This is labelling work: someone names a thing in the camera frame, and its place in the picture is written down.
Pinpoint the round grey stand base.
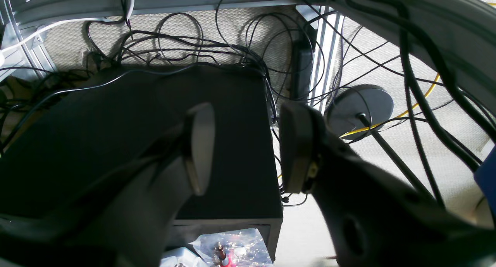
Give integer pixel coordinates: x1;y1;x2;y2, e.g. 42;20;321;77
325;84;394;141

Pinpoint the black box cabinet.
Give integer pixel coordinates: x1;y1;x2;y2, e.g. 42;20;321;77
1;65;283;260

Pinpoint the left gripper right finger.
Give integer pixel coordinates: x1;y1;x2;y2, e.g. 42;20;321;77
279;103;495;267

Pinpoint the black power strip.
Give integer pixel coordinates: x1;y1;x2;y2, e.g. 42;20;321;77
289;37;313;102

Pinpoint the plastic bag with items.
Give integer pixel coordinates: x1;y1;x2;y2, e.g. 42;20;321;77
161;228;274;267

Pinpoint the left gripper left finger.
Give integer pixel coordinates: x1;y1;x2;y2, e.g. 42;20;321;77
1;103;215;267

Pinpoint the aluminium frame rail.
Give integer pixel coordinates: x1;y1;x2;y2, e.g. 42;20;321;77
1;0;329;28

